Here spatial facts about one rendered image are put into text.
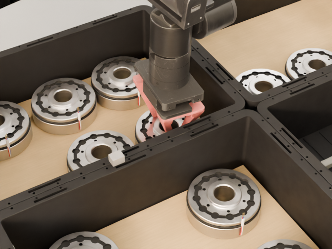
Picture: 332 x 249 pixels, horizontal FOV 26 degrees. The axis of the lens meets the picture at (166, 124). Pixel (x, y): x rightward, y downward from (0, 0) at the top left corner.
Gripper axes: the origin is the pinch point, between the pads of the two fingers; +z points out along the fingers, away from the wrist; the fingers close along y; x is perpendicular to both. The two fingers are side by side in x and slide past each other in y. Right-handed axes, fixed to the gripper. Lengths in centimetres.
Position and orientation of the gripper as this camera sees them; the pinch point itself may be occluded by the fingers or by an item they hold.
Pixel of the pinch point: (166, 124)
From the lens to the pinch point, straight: 108.3
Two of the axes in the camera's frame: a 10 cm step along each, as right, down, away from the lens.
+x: -9.0, 2.7, -3.4
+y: -4.3, -6.2, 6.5
